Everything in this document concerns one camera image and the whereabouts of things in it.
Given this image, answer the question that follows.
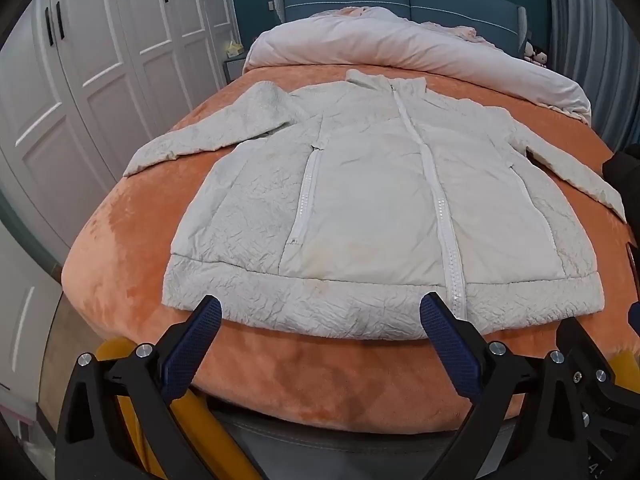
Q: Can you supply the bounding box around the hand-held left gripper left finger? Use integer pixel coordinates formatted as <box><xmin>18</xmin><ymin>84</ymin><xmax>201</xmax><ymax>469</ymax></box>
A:
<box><xmin>55</xmin><ymin>295</ymin><xmax>223</xmax><ymax>480</ymax></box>

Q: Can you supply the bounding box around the black puffer jacket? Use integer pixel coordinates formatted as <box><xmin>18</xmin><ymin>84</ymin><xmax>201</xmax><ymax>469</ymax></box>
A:
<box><xmin>602</xmin><ymin>142</ymin><xmax>640</xmax><ymax>221</ymax></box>

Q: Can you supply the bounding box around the orange plush blanket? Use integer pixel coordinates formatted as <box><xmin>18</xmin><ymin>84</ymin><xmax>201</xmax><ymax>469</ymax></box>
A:
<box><xmin>60</xmin><ymin>65</ymin><xmax>640</xmax><ymax>423</ymax></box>

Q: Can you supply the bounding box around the blue curtain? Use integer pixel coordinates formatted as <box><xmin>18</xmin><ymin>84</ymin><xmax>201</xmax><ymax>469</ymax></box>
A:
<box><xmin>580</xmin><ymin>0</ymin><xmax>618</xmax><ymax>136</ymax></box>

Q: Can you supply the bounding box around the grey nightstand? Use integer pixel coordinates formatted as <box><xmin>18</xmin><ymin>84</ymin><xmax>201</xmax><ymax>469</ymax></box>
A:
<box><xmin>222</xmin><ymin>56</ymin><xmax>247</xmax><ymax>86</ymax></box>

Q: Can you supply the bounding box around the white cabinet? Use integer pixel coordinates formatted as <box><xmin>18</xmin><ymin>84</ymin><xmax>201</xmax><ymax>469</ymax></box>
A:
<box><xmin>0</xmin><ymin>220</ymin><xmax>63</xmax><ymax>411</ymax></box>

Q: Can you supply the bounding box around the grey bed base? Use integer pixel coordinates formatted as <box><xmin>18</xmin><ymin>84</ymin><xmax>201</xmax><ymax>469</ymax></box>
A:
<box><xmin>210</xmin><ymin>402</ymin><xmax>506</xmax><ymax>480</ymax></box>

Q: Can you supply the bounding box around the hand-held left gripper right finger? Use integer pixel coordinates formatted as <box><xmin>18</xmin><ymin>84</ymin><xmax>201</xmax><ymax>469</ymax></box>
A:
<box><xmin>420</xmin><ymin>292</ymin><xmax>588</xmax><ymax>480</ymax></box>

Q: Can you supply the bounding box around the white folded duvet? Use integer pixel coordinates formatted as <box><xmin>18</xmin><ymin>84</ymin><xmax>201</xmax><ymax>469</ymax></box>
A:
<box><xmin>242</xmin><ymin>6</ymin><xmax>593</xmax><ymax>123</ymax></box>

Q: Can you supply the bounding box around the white wardrobe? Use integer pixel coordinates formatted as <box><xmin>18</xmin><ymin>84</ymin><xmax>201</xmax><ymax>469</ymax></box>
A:
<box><xmin>0</xmin><ymin>0</ymin><xmax>241</xmax><ymax>251</ymax></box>

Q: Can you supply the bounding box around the white zip-up jacket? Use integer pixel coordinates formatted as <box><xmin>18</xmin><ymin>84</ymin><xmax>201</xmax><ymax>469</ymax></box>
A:
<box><xmin>122</xmin><ymin>67</ymin><xmax>628</xmax><ymax>341</ymax></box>

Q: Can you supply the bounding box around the grey curtain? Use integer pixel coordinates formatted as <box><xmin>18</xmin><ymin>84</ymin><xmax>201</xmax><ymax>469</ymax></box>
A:
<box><xmin>545</xmin><ymin>0</ymin><xmax>640</xmax><ymax>151</ymax></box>

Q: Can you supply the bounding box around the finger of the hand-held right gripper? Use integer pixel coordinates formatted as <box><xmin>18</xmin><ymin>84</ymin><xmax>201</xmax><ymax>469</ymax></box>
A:
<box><xmin>557</xmin><ymin>317</ymin><xmax>640</xmax><ymax>480</ymax></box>
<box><xmin>624</xmin><ymin>242</ymin><xmax>640</xmax><ymax>336</ymax></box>

